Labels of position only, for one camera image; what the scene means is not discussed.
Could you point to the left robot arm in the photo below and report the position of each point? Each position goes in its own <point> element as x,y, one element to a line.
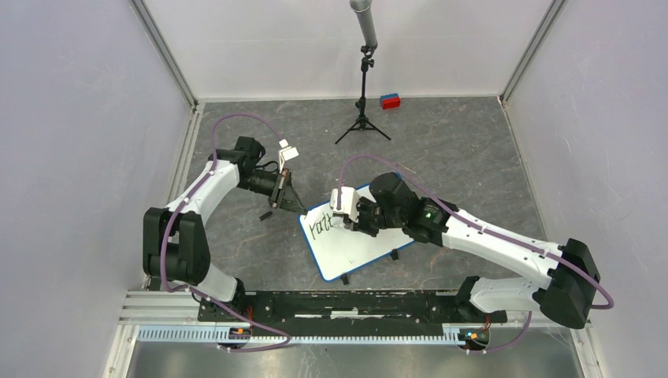
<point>175,246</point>

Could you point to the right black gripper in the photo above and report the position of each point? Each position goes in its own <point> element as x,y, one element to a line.
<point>361,225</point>

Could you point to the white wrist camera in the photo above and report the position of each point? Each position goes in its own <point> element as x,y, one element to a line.
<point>286,153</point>
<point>344,203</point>

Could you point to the blue-framed whiteboard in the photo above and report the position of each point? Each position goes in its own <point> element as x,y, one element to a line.
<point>338,251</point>

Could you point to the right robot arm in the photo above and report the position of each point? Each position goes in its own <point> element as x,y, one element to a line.
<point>558,280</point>

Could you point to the silver microphone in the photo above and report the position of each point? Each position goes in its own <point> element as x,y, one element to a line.
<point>362,10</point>

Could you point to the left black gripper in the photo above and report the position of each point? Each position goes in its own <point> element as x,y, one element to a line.
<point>283,194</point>

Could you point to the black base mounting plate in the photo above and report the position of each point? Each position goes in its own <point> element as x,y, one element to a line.
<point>357,313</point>

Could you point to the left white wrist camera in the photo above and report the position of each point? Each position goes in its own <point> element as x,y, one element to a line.
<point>286,153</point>

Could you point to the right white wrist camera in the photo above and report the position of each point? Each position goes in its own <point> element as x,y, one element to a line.
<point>344,203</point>

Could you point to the red and blue eraser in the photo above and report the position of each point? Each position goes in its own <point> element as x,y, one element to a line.
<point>390,101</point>

